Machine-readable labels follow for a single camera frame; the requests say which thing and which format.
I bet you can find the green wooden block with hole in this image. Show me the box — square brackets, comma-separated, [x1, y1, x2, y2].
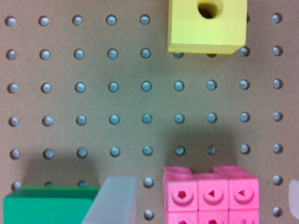
[3, 186, 99, 224]

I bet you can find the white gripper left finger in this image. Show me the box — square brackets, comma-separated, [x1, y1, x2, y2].
[81, 176, 136, 224]

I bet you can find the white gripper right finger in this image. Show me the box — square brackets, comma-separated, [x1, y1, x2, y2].
[289, 179, 299, 218]

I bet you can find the brown perforated pegboard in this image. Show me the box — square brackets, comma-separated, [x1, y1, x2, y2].
[0, 0, 299, 224]

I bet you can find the yellow wooden block with hole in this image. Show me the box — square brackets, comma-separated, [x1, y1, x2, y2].
[167, 0, 248, 54]

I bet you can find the pink linking cube block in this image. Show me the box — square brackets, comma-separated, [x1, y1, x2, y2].
[163, 166, 260, 224]

